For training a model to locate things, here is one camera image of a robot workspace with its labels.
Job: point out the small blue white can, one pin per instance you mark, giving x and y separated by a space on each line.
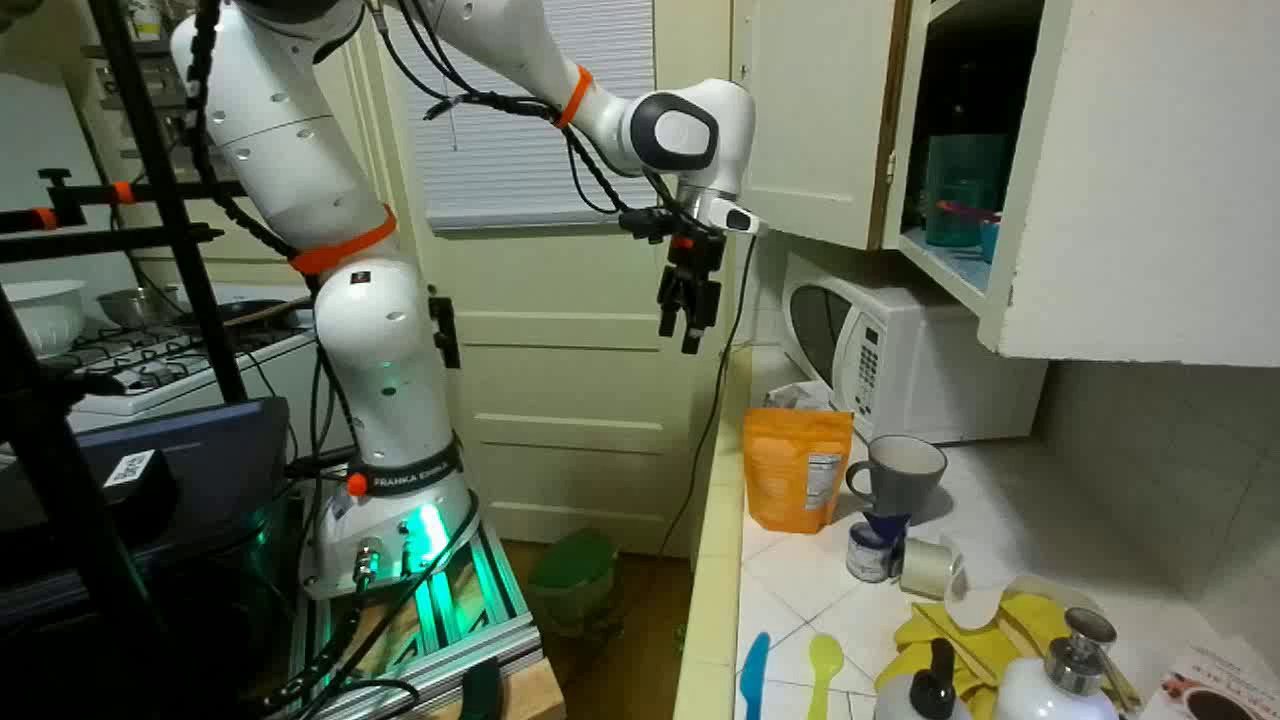
870 551

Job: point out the black metal stand frame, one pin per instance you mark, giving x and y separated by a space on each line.
162 172

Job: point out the silver foil bag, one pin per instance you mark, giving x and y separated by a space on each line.
802 394

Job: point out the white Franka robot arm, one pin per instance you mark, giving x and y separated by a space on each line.
347 345

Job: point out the printed magazine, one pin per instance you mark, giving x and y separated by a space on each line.
1220 684

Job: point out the white bowl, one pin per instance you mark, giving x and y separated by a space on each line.
41 315

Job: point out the round white lid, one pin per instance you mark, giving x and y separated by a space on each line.
976 610

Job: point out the teal container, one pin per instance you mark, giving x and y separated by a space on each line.
961 172

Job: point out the open white cabinet door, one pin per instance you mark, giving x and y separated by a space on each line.
1163 172

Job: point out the white window blind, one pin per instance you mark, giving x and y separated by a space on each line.
534 147

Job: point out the small blue container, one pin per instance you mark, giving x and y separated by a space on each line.
990 242

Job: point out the blue storage box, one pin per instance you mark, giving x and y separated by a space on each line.
203 463

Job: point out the orange pouch bag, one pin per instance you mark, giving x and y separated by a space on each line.
792 473

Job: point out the black box on robot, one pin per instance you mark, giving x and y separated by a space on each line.
447 334

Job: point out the closed white cabinet door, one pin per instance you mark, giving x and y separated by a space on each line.
812 121

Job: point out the white microwave oven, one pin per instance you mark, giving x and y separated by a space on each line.
923 360

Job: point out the soap bottle black pump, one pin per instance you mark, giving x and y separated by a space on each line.
937 673

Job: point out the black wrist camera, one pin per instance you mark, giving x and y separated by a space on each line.
651 221

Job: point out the white soap bottle grey pump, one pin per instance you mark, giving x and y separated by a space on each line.
1053 684

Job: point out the green floor bin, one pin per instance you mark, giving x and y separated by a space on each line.
578 574

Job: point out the grey ceramic mug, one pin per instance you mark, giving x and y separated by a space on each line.
907 473

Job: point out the green plastic spoon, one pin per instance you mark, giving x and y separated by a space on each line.
825 663

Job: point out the black box white label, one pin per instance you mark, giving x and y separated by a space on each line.
134 480

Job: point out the aluminium robot mount base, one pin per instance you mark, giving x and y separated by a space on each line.
455 614

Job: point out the kitchen stove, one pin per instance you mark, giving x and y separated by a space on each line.
162 352

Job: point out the cream panelled door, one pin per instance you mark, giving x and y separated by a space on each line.
573 386

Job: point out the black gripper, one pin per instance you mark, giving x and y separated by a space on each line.
696 263

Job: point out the white cup lying sideways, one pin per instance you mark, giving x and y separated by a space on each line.
929 564

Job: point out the white wall cabinet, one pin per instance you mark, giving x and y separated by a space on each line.
950 275

